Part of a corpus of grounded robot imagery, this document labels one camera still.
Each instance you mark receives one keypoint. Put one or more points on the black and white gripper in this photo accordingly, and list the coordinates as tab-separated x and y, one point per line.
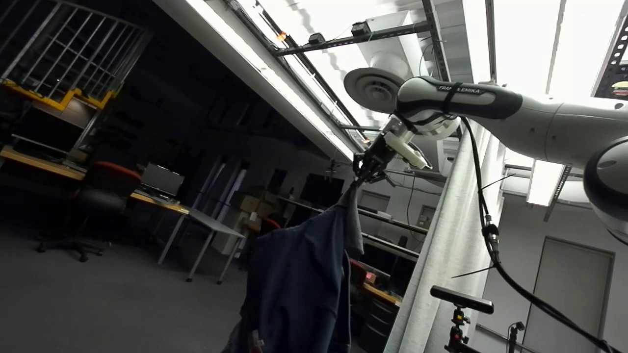
370	166

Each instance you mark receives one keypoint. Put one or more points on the blue denim jacket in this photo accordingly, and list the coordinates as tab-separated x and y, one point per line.
298	285

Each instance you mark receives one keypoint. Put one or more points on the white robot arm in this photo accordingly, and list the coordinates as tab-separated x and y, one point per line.
588	134

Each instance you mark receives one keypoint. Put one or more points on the red and black office chair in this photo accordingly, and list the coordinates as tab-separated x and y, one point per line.
102	193

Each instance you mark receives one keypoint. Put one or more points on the round ceiling vent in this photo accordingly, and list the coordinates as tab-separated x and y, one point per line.
372	89

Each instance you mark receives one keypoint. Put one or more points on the grey folding table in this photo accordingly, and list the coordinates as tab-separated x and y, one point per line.
212	229

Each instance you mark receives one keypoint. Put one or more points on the white metal window grid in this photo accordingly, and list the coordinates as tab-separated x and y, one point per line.
55	52

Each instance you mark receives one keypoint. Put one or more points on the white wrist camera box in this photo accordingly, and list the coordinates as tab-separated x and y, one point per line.
412	156

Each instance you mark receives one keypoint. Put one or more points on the black camera on stand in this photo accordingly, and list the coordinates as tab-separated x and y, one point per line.
457	340

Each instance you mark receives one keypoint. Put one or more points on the wooden wall workbench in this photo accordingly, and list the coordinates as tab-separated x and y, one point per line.
7	154

